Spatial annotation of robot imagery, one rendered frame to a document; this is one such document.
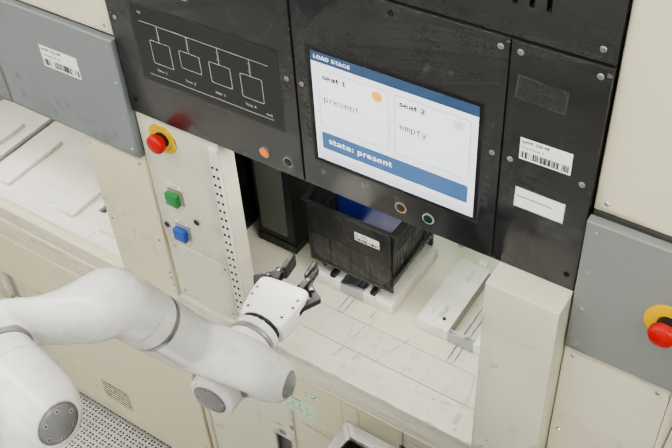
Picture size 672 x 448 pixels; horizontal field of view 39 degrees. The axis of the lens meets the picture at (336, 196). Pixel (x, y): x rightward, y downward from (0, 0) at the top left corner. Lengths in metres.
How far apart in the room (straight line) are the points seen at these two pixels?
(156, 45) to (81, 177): 0.97
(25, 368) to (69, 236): 1.20
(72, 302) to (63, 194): 1.27
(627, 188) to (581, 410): 0.49
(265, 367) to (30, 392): 0.42
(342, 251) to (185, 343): 0.69
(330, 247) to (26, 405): 0.98
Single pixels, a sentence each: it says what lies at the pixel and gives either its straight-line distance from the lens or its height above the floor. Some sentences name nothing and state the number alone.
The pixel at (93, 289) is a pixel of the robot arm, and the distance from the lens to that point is 1.28.
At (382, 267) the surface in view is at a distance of 1.98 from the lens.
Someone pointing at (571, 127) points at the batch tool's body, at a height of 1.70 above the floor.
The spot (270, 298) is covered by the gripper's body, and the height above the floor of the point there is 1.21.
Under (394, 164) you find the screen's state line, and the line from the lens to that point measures 1.45.
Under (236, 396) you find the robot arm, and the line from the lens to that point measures 1.57.
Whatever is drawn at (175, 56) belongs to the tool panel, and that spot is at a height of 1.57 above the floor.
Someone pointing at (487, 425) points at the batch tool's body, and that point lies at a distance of 1.72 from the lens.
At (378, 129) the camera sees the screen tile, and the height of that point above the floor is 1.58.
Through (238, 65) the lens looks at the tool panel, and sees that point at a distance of 1.54.
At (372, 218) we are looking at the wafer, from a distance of 2.06.
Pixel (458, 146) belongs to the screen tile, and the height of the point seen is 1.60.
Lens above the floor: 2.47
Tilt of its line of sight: 43 degrees down
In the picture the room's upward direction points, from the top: 4 degrees counter-clockwise
